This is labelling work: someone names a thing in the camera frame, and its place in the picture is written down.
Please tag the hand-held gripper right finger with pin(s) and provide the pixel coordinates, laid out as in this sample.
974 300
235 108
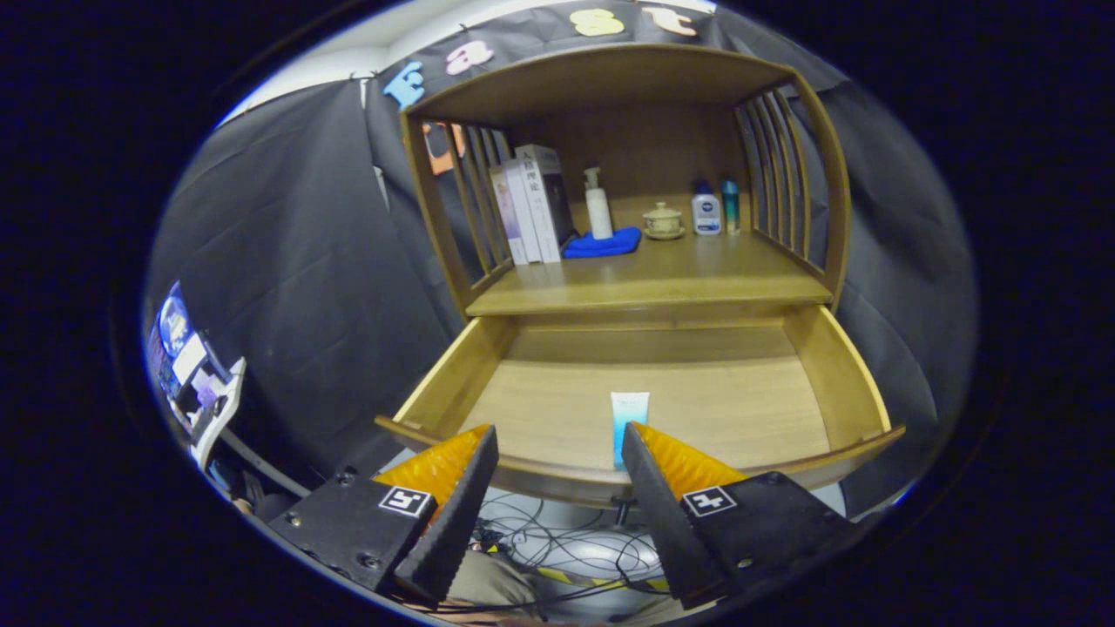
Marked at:
666 522

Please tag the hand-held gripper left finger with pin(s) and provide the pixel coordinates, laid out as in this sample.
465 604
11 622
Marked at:
457 522

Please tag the blue white cosmetic tube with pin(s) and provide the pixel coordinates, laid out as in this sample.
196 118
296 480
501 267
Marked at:
629 414

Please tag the wooden countertop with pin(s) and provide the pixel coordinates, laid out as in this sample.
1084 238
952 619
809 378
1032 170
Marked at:
662 274

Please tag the wooden cabinet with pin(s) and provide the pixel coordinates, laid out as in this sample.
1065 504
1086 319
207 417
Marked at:
610 83

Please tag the person's khaki trouser leg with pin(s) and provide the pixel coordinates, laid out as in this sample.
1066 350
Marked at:
488 583

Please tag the yellow black floor tape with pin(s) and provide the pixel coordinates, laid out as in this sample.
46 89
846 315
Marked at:
562 576

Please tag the blue cloth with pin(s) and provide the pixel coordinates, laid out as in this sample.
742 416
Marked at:
601 246

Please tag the white equipment stand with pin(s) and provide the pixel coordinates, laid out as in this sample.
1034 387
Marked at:
196 383

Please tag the pale purple book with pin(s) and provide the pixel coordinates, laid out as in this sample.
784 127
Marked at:
507 222

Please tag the beige lidded tea bowl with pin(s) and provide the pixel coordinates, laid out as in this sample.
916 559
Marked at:
663 218

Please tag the plain white book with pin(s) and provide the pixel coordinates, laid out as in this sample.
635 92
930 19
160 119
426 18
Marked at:
521 218

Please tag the white lotion bottle blue cap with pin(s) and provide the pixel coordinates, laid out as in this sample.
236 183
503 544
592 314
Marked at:
706 213

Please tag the white pump bottle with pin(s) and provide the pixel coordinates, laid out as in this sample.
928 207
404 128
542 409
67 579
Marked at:
599 218

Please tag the slim teal bottle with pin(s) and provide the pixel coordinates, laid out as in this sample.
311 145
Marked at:
730 209

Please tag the white book with portrait cover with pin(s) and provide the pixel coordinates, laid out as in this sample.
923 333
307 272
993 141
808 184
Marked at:
536 209

